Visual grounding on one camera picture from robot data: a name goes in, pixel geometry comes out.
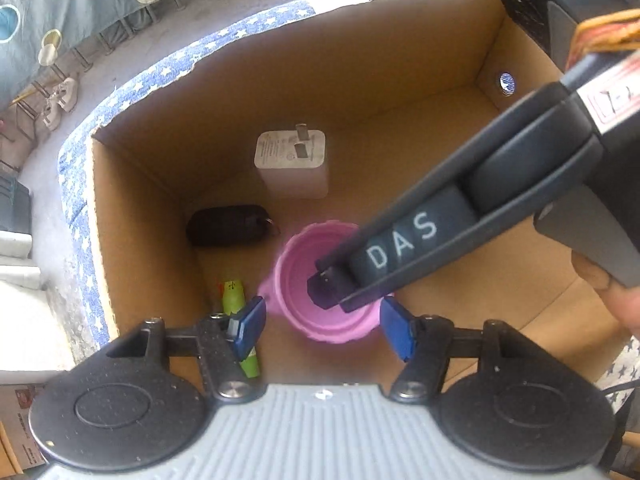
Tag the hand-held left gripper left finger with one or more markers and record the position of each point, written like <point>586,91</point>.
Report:
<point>252,321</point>

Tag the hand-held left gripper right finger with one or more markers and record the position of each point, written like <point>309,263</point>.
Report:
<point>397,327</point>

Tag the white charger plug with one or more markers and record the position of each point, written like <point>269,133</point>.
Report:
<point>290,160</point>

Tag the beige shoe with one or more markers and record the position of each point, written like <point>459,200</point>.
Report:
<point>51,115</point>
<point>66,94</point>

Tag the brown cardboard box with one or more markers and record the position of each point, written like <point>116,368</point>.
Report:
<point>400,85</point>

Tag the green marker pen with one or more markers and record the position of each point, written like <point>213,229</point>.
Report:
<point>232,300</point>

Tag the black key fob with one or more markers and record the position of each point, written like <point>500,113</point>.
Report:
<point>225,225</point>

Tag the grey cloth with circles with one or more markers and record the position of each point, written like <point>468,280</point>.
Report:
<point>75,0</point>

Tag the pink plastic cup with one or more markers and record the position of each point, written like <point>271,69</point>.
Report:
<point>320,327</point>

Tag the person's right hand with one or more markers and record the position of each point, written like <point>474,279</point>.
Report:
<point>622,305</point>

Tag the grey panel board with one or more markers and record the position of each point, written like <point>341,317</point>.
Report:
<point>12,205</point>

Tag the printed cardboard carton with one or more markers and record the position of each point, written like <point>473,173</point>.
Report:
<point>20,425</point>

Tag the orange woven band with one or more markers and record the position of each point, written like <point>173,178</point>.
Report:
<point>610,35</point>

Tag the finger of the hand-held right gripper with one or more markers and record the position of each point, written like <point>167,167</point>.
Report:
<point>327,291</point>

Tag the star-patterned blanket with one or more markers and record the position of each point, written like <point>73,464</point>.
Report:
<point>80,210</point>

